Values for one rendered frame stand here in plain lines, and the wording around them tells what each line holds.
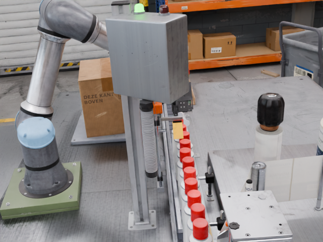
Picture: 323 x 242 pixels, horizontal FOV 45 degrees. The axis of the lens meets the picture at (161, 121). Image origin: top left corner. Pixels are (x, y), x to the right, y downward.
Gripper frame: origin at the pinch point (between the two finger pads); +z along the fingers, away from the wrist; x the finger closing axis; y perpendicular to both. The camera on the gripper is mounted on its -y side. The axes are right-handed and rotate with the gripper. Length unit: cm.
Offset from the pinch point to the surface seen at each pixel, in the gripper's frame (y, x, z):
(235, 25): 117, 399, -170
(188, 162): 0.4, -47.7, 10.3
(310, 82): 83, 68, -27
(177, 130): -1.3, -34.2, 0.8
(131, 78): -13, -61, -11
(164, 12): -4, -67, -24
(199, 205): 1, -64, 20
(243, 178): 20.8, -19.9, 17.8
